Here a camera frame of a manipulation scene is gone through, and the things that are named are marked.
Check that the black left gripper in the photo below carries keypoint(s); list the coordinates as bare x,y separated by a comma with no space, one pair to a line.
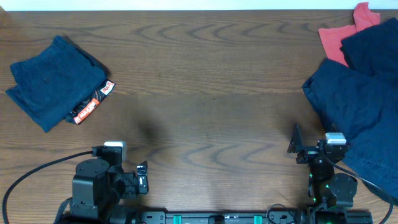
132,190

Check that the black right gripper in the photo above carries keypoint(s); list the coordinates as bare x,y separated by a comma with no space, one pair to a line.
296,147

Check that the navy blue shorts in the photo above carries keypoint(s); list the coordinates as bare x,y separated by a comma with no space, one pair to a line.
50,85

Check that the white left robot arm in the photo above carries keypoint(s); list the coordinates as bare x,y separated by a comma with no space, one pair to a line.
100,183

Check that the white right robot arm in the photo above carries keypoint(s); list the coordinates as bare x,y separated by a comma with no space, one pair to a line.
332,193

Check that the dark navy garment pile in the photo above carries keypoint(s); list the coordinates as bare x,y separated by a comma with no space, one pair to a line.
359,99

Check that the black printed folded t-shirt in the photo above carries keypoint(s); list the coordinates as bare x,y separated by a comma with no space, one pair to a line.
87,106

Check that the red cloth garment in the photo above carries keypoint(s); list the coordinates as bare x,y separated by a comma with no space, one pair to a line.
331,37

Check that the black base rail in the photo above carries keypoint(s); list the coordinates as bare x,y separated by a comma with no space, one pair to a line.
276,216

